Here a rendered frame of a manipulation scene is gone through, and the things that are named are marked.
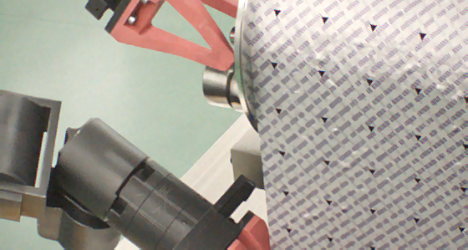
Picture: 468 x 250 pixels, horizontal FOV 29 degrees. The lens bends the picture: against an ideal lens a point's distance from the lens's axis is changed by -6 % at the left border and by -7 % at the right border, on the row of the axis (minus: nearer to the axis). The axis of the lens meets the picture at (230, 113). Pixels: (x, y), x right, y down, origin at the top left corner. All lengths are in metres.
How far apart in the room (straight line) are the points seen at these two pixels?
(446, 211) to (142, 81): 2.73
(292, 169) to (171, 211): 0.10
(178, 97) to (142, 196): 2.47
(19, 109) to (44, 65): 2.83
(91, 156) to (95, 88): 2.61
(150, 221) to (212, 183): 0.45
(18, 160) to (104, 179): 0.06
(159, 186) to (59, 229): 0.12
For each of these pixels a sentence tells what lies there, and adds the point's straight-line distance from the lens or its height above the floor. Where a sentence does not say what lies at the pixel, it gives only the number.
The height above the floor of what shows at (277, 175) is 1.18.
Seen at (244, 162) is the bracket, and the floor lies 1.13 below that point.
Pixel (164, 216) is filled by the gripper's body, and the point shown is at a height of 1.14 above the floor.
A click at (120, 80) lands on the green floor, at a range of 3.27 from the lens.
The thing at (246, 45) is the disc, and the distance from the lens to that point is 0.54.
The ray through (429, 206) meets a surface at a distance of 0.55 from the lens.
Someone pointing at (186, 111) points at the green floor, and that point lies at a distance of 3.02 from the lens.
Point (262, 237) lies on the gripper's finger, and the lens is 0.64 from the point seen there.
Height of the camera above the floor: 1.51
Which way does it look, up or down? 30 degrees down
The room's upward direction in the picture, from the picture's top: 7 degrees counter-clockwise
